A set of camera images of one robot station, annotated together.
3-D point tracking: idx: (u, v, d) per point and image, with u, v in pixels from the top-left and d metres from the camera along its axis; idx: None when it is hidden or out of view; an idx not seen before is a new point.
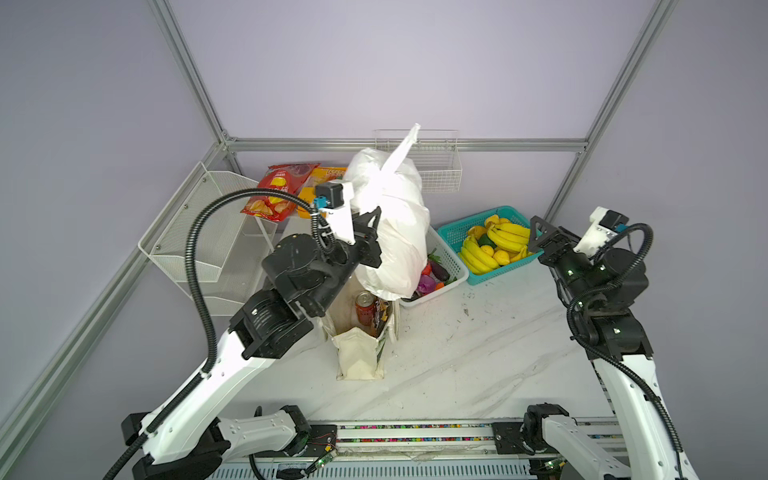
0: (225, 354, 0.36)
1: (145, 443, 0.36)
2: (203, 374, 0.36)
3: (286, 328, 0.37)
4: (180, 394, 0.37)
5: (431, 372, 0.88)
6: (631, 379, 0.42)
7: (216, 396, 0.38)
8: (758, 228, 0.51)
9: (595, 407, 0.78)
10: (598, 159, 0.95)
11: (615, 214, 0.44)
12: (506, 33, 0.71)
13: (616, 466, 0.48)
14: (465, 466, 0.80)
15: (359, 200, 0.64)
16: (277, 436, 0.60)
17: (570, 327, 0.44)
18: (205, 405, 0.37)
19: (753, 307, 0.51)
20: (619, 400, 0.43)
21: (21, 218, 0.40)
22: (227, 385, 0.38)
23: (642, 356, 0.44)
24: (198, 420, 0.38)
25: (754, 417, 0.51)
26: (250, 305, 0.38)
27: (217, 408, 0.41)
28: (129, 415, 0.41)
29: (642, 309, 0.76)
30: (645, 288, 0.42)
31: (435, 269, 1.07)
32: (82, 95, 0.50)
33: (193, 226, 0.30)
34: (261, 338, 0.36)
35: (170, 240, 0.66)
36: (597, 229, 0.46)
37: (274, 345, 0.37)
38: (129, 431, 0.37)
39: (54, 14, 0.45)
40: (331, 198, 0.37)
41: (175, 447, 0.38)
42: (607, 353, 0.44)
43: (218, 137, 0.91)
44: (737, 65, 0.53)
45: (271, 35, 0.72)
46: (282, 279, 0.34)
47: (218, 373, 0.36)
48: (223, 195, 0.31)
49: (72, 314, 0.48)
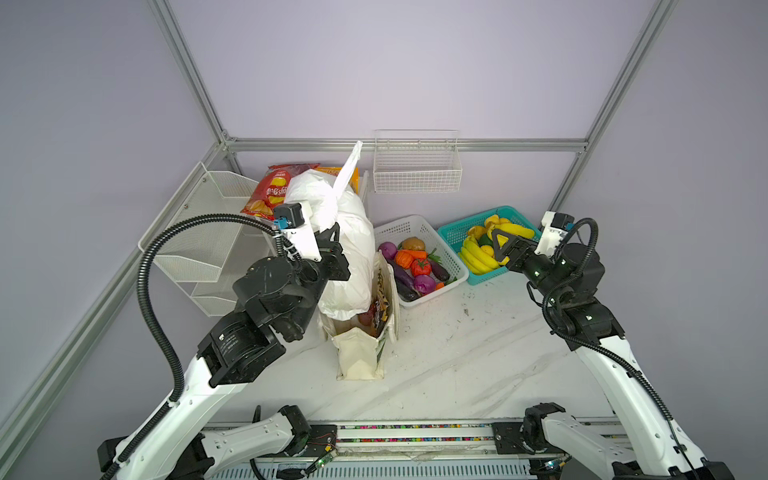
0: (191, 383, 0.36)
1: (116, 472, 0.36)
2: (171, 403, 0.36)
3: (257, 352, 0.36)
4: (148, 424, 0.36)
5: (431, 372, 0.88)
6: (612, 360, 0.45)
7: (186, 424, 0.37)
8: (758, 228, 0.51)
9: (596, 407, 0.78)
10: (598, 159, 0.95)
11: (562, 214, 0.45)
12: (506, 33, 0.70)
13: (621, 452, 0.49)
14: (465, 466, 0.80)
15: (317, 218, 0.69)
16: (273, 440, 0.59)
17: (548, 322, 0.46)
18: (175, 433, 0.37)
19: (754, 308, 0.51)
20: (605, 383, 0.46)
21: (21, 218, 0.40)
22: (196, 412, 0.37)
23: (616, 337, 0.47)
24: (170, 446, 0.38)
25: (754, 417, 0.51)
26: (218, 329, 0.37)
27: (190, 432, 0.39)
28: (103, 442, 0.38)
29: (641, 310, 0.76)
30: (601, 273, 0.46)
31: (435, 269, 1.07)
32: (81, 96, 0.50)
33: (146, 254, 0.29)
34: (228, 365, 0.35)
35: (170, 240, 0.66)
36: (550, 230, 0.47)
37: (242, 369, 0.36)
38: (104, 458, 0.37)
39: (54, 13, 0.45)
40: (291, 218, 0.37)
41: (148, 473, 0.37)
42: (586, 341, 0.47)
43: (218, 137, 0.91)
44: (737, 65, 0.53)
45: (271, 35, 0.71)
46: (255, 300, 0.33)
47: (186, 402, 0.36)
48: (180, 223, 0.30)
49: (71, 315, 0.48)
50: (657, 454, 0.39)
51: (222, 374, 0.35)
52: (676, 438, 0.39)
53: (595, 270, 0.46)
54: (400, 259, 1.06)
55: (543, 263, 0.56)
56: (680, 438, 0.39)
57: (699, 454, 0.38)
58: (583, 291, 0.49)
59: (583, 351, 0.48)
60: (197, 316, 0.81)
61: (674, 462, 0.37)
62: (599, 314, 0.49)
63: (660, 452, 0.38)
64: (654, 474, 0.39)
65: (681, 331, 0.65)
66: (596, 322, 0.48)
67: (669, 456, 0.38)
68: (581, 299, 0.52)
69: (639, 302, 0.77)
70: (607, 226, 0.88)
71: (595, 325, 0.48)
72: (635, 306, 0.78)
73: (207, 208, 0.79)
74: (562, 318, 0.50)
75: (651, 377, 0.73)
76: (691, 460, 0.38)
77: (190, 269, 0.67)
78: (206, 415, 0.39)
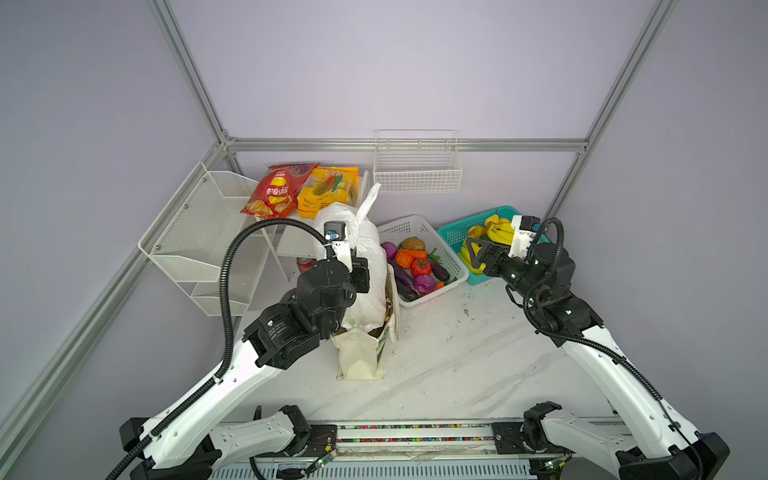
0: (238, 362, 0.39)
1: (147, 446, 0.37)
2: (216, 380, 0.39)
3: (302, 339, 0.41)
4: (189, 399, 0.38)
5: (431, 372, 0.88)
6: (598, 350, 0.46)
7: (223, 403, 0.40)
8: (757, 228, 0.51)
9: (596, 407, 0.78)
10: (598, 159, 0.95)
11: (529, 217, 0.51)
12: (505, 33, 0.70)
13: (621, 441, 0.49)
14: (465, 466, 0.80)
15: None
16: (274, 436, 0.59)
17: (531, 321, 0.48)
18: (211, 411, 0.39)
19: (754, 307, 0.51)
20: (596, 374, 0.47)
21: (22, 217, 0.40)
22: (234, 393, 0.40)
23: (596, 327, 0.48)
24: (201, 426, 0.39)
25: (755, 417, 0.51)
26: (265, 316, 0.42)
27: (218, 416, 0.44)
28: (130, 419, 0.39)
29: (641, 309, 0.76)
30: (572, 268, 0.48)
31: (435, 269, 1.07)
32: (81, 95, 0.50)
33: (227, 254, 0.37)
34: (276, 348, 0.39)
35: (170, 240, 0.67)
36: (520, 233, 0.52)
37: (286, 354, 0.40)
38: (130, 434, 0.38)
39: (54, 13, 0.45)
40: (340, 231, 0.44)
41: (175, 452, 0.38)
42: (570, 335, 0.49)
43: (219, 137, 0.92)
44: (735, 65, 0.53)
45: (271, 35, 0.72)
46: (316, 291, 0.40)
47: (231, 380, 0.39)
48: (250, 227, 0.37)
49: (72, 314, 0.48)
50: (655, 436, 0.39)
51: (270, 355, 0.39)
52: (668, 416, 0.40)
53: (567, 264, 0.48)
54: (400, 259, 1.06)
55: (518, 265, 0.58)
56: (672, 416, 0.40)
57: (691, 427, 0.39)
58: (559, 288, 0.51)
59: (569, 346, 0.49)
60: (197, 316, 0.81)
61: (672, 440, 0.38)
62: (577, 308, 0.51)
63: (657, 433, 0.39)
64: (655, 454, 0.40)
65: (681, 331, 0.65)
66: (574, 316, 0.50)
67: (667, 436, 0.39)
68: (558, 296, 0.54)
69: (639, 301, 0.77)
70: (607, 226, 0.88)
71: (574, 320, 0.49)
72: (635, 306, 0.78)
73: (207, 208, 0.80)
74: (544, 316, 0.51)
75: (651, 376, 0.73)
76: (686, 435, 0.39)
77: (190, 269, 0.67)
78: (237, 399, 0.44)
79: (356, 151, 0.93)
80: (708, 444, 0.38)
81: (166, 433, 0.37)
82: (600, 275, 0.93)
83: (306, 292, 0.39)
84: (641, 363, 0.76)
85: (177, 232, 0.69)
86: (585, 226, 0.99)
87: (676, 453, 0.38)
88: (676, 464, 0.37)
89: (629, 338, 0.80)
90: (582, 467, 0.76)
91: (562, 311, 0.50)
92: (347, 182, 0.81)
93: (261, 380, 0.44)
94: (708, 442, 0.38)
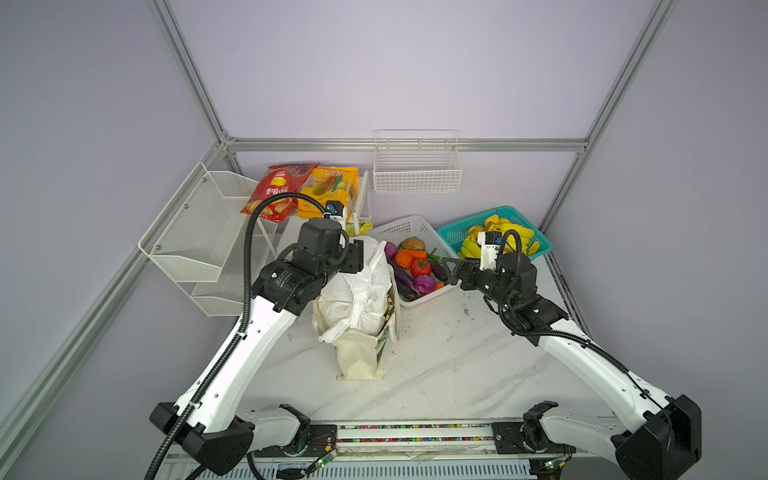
0: (256, 315, 0.41)
1: (190, 418, 0.37)
2: (240, 336, 0.40)
3: (311, 282, 0.45)
4: (220, 358, 0.40)
5: (431, 372, 0.88)
6: (566, 338, 0.51)
7: (253, 358, 0.42)
8: (755, 228, 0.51)
9: (595, 406, 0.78)
10: (598, 159, 0.95)
11: (493, 232, 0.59)
12: (504, 34, 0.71)
13: (614, 427, 0.50)
14: (465, 466, 0.80)
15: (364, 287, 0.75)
16: (284, 423, 0.60)
17: (507, 325, 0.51)
18: (244, 367, 0.41)
19: (752, 307, 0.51)
20: (570, 361, 0.51)
21: (22, 218, 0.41)
22: (259, 347, 0.42)
23: (564, 319, 0.54)
24: (238, 382, 0.41)
25: (753, 417, 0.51)
26: (269, 270, 0.44)
27: (249, 373, 0.42)
28: (160, 403, 0.38)
29: (642, 308, 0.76)
30: (534, 271, 0.54)
31: (435, 269, 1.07)
32: (82, 96, 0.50)
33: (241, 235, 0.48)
34: (288, 290, 0.42)
35: (169, 240, 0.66)
36: (487, 246, 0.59)
37: (298, 299, 0.45)
38: (165, 417, 0.37)
39: (53, 13, 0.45)
40: (338, 208, 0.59)
41: (221, 415, 0.39)
42: (542, 329, 0.53)
43: (218, 137, 0.91)
44: (733, 66, 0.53)
45: (271, 35, 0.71)
46: (318, 235, 0.46)
47: (255, 331, 0.41)
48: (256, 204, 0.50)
49: (72, 314, 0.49)
50: (630, 407, 0.42)
51: (284, 299, 0.42)
52: (639, 386, 0.43)
53: (529, 269, 0.54)
54: (400, 259, 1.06)
55: (489, 275, 0.64)
56: (641, 385, 0.43)
57: (662, 393, 0.42)
58: (527, 291, 0.57)
59: (544, 341, 0.54)
60: (198, 316, 0.81)
61: (645, 407, 0.41)
62: (545, 308, 0.56)
63: (630, 403, 0.42)
64: (633, 428, 0.43)
65: (679, 331, 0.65)
66: (543, 314, 0.55)
67: (640, 404, 0.41)
68: (528, 298, 0.59)
69: (639, 301, 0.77)
70: (607, 227, 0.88)
71: (543, 316, 0.55)
72: (635, 306, 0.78)
73: (206, 208, 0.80)
74: (517, 318, 0.56)
75: (650, 376, 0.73)
76: (657, 401, 0.42)
77: (190, 270, 0.67)
78: (264, 353, 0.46)
79: (356, 151, 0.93)
80: (681, 407, 0.40)
81: (206, 398, 0.38)
82: (599, 275, 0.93)
83: (311, 240, 0.46)
84: (641, 364, 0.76)
85: (177, 232, 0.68)
86: (585, 227, 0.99)
87: (651, 417, 0.40)
88: (651, 427, 0.39)
89: (627, 338, 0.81)
90: (582, 466, 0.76)
91: (531, 311, 0.56)
92: (347, 182, 0.81)
93: (285, 326, 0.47)
94: (679, 406, 0.40)
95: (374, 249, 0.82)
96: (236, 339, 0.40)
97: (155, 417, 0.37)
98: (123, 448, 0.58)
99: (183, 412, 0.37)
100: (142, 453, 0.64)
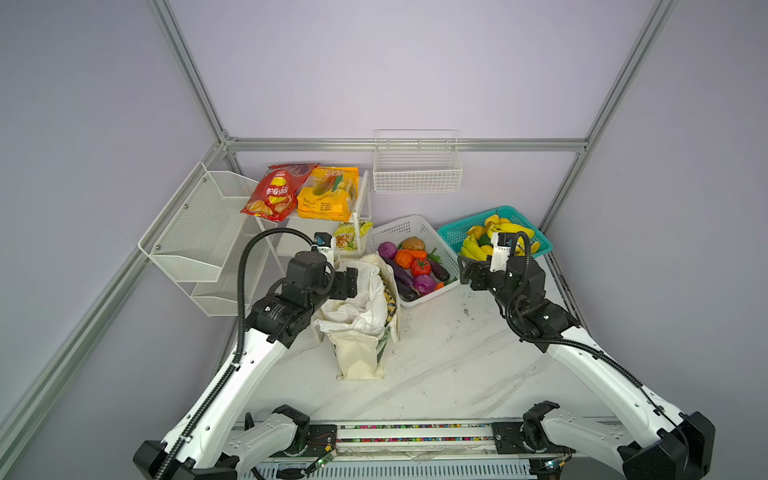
0: (250, 347, 0.43)
1: (179, 453, 0.37)
2: (234, 366, 0.42)
3: (300, 315, 0.48)
4: (214, 389, 0.41)
5: (432, 372, 0.88)
6: (579, 348, 0.49)
7: (245, 388, 0.43)
8: (757, 228, 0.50)
9: (594, 406, 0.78)
10: (598, 159, 0.95)
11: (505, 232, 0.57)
12: (506, 32, 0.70)
13: (621, 436, 0.50)
14: (465, 466, 0.80)
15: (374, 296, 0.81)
16: (282, 429, 0.60)
17: (516, 331, 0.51)
18: (237, 397, 0.42)
19: (754, 308, 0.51)
20: (582, 373, 0.49)
21: (22, 218, 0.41)
22: (253, 376, 0.44)
23: (575, 328, 0.52)
24: (229, 416, 0.41)
25: (753, 417, 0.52)
26: (263, 304, 0.47)
27: (241, 406, 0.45)
28: (145, 441, 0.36)
29: (641, 307, 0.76)
30: (543, 276, 0.52)
31: (435, 269, 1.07)
32: (84, 96, 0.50)
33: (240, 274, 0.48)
34: (279, 325, 0.45)
35: (169, 240, 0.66)
36: (499, 248, 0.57)
37: (289, 331, 0.47)
38: (146, 462, 0.36)
39: (54, 14, 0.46)
40: (326, 239, 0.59)
41: (210, 450, 0.39)
42: (552, 337, 0.51)
43: (218, 137, 0.91)
44: (735, 65, 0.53)
45: (272, 37, 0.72)
46: (303, 272, 0.49)
47: (249, 361, 0.43)
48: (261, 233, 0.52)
49: (72, 314, 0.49)
50: (643, 422, 0.41)
51: (278, 332, 0.45)
52: (652, 402, 0.42)
53: (537, 273, 0.52)
54: (400, 259, 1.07)
55: (499, 279, 0.63)
56: (655, 401, 0.42)
57: (675, 410, 0.41)
58: (536, 295, 0.55)
59: (553, 349, 0.52)
60: (198, 316, 0.81)
61: (659, 425, 0.40)
62: (555, 313, 0.54)
63: (643, 419, 0.41)
64: (643, 445, 0.42)
65: (678, 331, 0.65)
66: (553, 320, 0.53)
67: (654, 421, 0.40)
68: (536, 303, 0.57)
69: (639, 301, 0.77)
70: (607, 227, 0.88)
71: (553, 323, 0.53)
72: (634, 306, 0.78)
73: (206, 207, 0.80)
74: (526, 324, 0.54)
75: (650, 375, 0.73)
76: (671, 418, 0.40)
77: (189, 270, 0.67)
78: (253, 388, 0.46)
79: (357, 151, 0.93)
80: (694, 424, 0.39)
81: (196, 431, 0.38)
82: (599, 276, 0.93)
83: (298, 276, 0.48)
84: (640, 364, 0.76)
85: (176, 232, 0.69)
86: (585, 226, 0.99)
87: (664, 435, 0.39)
88: (667, 447, 0.38)
89: (627, 339, 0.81)
90: (582, 466, 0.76)
91: (540, 317, 0.54)
92: (347, 182, 0.81)
93: (274, 360, 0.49)
94: (694, 423, 0.40)
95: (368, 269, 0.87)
96: (229, 371, 0.42)
97: (135, 459, 0.36)
98: (122, 449, 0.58)
99: (172, 448, 0.37)
100: None
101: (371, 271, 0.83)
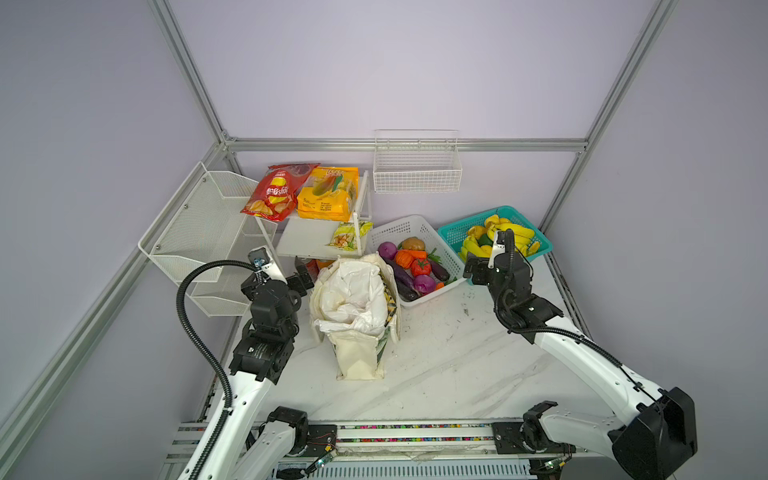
0: (239, 388, 0.45)
1: None
2: (227, 409, 0.44)
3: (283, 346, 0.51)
4: (210, 436, 0.42)
5: (432, 372, 0.88)
6: (562, 334, 0.52)
7: (243, 430, 0.44)
8: (757, 228, 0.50)
9: (594, 406, 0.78)
10: (598, 160, 0.95)
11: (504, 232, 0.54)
12: (506, 32, 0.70)
13: (612, 423, 0.50)
14: (465, 466, 0.80)
15: (373, 300, 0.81)
16: (280, 441, 0.60)
17: (503, 323, 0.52)
18: (235, 442, 0.43)
19: (754, 308, 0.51)
20: (565, 357, 0.52)
21: (21, 218, 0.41)
22: (248, 418, 0.45)
23: (558, 316, 0.55)
24: (229, 460, 0.42)
25: (753, 417, 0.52)
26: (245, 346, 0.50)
27: (237, 450, 0.44)
28: None
29: (641, 307, 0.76)
30: (528, 270, 0.56)
31: (435, 269, 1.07)
32: (83, 96, 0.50)
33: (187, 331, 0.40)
34: (266, 364, 0.48)
35: (169, 240, 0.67)
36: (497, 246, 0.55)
37: (276, 366, 0.51)
38: None
39: (54, 13, 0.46)
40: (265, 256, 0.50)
41: None
42: (537, 326, 0.54)
43: (218, 137, 0.91)
44: (735, 65, 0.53)
45: (271, 36, 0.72)
46: (270, 308, 0.49)
47: (243, 401, 0.45)
48: (192, 272, 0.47)
49: (72, 314, 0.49)
50: (623, 399, 0.43)
51: (267, 369, 0.48)
52: (632, 379, 0.44)
53: (521, 266, 0.56)
54: (400, 259, 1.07)
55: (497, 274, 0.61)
56: (635, 378, 0.44)
57: (654, 385, 0.43)
58: (523, 289, 0.59)
59: (539, 337, 0.55)
60: (198, 316, 0.81)
61: (638, 400, 0.42)
62: (540, 306, 0.57)
63: (623, 395, 0.43)
64: (625, 422, 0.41)
65: (678, 331, 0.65)
66: (539, 311, 0.56)
67: (633, 397, 0.42)
68: (524, 296, 0.61)
69: (638, 301, 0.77)
70: (607, 227, 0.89)
71: (538, 314, 0.56)
72: (634, 306, 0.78)
73: (206, 208, 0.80)
74: (512, 317, 0.58)
75: (649, 375, 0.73)
76: (651, 393, 0.42)
77: (190, 270, 0.67)
78: (248, 431, 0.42)
79: (357, 151, 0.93)
80: (674, 399, 0.41)
81: None
82: (599, 276, 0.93)
83: (266, 313, 0.50)
84: (641, 364, 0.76)
85: (177, 232, 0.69)
86: (585, 227, 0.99)
87: (643, 409, 0.40)
88: (644, 419, 0.39)
89: (627, 339, 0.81)
90: (582, 466, 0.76)
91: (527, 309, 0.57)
92: (347, 182, 0.81)
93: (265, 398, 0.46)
94: (673, 397, 0.41)
95: (365, 268, 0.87)
96: (223, 415, 0.43)
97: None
98: (122, 449, 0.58)
99: None
100: (142, 454, 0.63)
101: (371, 269, 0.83)
